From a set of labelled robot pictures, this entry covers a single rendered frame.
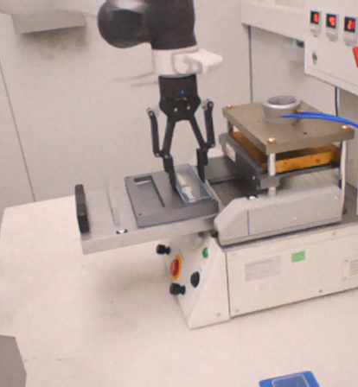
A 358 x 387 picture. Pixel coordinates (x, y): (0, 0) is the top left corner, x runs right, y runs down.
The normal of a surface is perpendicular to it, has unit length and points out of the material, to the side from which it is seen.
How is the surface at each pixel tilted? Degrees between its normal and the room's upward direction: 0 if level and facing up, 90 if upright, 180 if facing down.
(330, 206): 90
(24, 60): 90
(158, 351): 0
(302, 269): 90
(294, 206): 90
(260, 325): 0
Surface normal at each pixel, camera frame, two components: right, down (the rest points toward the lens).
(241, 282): 0.22, 0.41
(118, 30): -0.18, 0.43
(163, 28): -0.31, 0.64
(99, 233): -0.10, -0.90
